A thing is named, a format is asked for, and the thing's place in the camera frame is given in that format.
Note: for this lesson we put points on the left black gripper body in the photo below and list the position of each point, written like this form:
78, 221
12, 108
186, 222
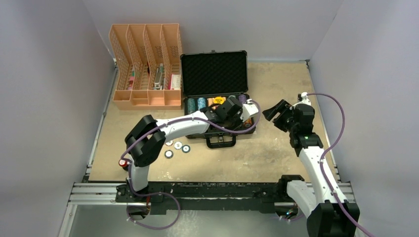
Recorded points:
230, 122

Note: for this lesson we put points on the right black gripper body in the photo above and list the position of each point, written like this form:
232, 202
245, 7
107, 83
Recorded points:
292, 126

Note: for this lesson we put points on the yellow big blind button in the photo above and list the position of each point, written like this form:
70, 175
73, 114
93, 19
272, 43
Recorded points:
219, 100

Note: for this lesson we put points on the dark teal chip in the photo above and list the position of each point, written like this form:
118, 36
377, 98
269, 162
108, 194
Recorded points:
186, 148

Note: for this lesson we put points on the white teal chip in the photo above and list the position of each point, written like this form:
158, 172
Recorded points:
178, 145

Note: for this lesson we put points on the red gold card deck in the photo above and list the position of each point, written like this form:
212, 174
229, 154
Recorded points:
211, 102

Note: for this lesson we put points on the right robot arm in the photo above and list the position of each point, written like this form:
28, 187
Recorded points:
326, 208

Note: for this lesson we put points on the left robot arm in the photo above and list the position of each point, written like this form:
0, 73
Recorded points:
146, 140

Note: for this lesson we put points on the purple chip stack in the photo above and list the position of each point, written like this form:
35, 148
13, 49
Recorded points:
242, 98

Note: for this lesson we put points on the red yellow chip stack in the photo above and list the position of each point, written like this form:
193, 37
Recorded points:
248, 123

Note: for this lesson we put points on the light blue chip stack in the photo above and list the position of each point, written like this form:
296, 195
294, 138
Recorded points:
201, 103

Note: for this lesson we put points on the black poker chip case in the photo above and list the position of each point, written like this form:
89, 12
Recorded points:
216, 74

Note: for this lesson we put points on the green chip stack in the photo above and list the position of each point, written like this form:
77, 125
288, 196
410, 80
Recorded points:
191, 105

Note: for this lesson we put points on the white red small box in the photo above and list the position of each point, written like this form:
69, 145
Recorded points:
175, 82

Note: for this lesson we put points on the silver stapler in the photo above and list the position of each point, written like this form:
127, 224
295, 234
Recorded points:
159, 77

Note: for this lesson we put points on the peach plastic desk organizer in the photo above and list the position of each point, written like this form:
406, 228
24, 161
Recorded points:
145, 46

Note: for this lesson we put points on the red black stamp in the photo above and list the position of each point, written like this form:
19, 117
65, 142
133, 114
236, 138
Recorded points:
123, 164

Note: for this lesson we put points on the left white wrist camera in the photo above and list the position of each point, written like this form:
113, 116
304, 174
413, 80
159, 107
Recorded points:
249, 111

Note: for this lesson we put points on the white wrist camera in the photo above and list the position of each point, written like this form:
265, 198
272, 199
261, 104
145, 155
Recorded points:
303, 99
249, 111

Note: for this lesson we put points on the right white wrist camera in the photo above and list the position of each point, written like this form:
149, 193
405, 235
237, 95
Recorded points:
303, 99

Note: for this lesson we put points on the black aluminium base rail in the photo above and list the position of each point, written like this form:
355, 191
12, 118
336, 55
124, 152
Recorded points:
262, 197

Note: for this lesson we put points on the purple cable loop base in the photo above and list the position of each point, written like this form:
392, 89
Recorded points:
153, 209

